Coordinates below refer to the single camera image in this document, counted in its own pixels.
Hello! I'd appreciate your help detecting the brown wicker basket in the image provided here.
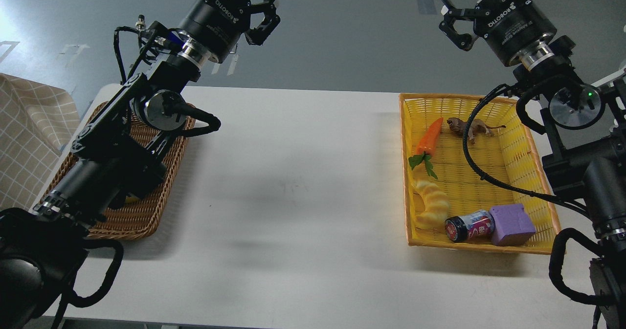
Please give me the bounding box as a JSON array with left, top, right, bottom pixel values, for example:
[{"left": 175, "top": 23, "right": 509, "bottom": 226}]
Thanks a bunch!
[{"left": 43, "top": 114, "right": 189, "bottom": 240}]

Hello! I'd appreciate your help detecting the purple foam block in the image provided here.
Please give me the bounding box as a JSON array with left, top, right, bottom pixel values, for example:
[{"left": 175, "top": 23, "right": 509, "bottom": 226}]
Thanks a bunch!
[{"left": 490, "top": 203, "right": 537, "bottom": 246}]

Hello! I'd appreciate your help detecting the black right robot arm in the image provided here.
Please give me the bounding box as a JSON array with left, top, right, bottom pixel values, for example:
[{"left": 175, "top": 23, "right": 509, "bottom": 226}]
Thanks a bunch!
[{"left": 440, "top": 0, "right": 626, "bottom": 329}]

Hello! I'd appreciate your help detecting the brown toy lion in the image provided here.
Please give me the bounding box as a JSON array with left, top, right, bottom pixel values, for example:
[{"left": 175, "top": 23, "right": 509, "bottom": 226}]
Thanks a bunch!
[{"left": 446, "top": 117, "right": 507, "bottom": 144}]

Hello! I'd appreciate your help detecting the yellow toy croissant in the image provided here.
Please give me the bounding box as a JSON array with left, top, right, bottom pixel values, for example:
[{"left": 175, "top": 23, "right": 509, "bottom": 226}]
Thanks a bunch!
[{"left": 413, "top": 180, "right": 451, "bottom": 230}]

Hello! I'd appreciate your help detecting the red soda can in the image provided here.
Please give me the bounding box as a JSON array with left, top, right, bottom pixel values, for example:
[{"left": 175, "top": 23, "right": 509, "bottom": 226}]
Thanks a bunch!
[{"left": 444, "top": 210, "right": 495, "bottom": 243}]

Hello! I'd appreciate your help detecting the beige checkered cloth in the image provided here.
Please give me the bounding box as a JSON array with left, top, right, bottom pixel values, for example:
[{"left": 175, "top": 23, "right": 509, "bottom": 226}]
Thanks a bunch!
[{"left": 0, "top": 74, "right": 80, "bottom": 209}]

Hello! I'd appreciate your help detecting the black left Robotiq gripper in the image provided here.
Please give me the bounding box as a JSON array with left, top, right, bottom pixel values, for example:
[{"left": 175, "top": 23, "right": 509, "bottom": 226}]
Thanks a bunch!
[{"left": 178, "top": 0, "right": 280, "bottom": 64}]

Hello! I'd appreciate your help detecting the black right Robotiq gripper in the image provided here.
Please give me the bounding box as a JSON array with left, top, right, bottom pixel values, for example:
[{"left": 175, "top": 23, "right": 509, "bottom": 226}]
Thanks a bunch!
[{"left": 437, "top": 0, "right": 558, "bottom": 67}]

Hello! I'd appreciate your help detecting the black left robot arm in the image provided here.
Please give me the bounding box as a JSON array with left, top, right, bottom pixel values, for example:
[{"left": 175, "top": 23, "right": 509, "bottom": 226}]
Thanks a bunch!
[{"left": 1, "top": 0, "right": 280, "bottom": 329}]

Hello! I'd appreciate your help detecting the orange toy carrot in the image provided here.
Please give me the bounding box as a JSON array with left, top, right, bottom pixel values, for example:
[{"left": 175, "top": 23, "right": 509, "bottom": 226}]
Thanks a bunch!
[{"left": 407, "top": 117, "right": 444, "bottom": 180}]

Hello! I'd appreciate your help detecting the yellow tape roll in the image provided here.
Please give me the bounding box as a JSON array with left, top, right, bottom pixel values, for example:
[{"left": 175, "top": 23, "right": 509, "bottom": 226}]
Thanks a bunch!
[{"left": 124, "top": 196, "right": 141, "bottom": 204}]

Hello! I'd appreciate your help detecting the yellow plastic basket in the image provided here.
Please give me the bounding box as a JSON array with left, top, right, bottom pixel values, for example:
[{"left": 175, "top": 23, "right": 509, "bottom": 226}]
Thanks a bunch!
[{"left": 399, "top": 93, "right": 561, "bottom": 255}]

